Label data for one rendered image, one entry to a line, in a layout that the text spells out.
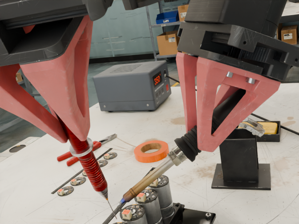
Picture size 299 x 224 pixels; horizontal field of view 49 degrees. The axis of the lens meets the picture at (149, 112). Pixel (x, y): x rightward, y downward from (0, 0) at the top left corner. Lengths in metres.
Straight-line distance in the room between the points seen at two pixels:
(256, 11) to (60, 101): 0.15
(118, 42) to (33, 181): 5.25
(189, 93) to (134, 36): 5.30
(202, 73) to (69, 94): 0.12
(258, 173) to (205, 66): 0.26
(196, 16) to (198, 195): 0.25
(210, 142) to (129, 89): 0.50
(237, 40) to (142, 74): 0.52
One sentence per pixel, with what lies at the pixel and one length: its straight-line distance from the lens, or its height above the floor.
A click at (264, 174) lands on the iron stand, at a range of 0.48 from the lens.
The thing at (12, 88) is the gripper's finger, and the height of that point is 0.97.
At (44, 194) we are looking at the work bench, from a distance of 0.55.
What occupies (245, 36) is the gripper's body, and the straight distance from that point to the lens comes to 0.23.
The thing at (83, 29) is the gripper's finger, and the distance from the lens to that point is 0.18.
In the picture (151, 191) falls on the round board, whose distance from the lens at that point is 0.36.
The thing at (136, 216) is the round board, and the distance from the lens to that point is 0.33.
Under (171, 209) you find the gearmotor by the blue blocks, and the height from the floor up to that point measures 0.78.
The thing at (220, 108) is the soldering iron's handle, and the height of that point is 0.90.
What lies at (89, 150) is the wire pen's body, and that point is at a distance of 0.22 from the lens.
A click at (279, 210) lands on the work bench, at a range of 0.42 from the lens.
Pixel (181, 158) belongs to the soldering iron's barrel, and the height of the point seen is 0.87.
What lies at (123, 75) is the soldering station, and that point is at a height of 0.84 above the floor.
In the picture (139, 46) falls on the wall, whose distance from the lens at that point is 5.58.
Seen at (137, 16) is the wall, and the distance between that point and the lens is 5.50.
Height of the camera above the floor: 1.01
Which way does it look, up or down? 19 degrees down
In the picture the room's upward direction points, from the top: 11 degrees counter-clockwise
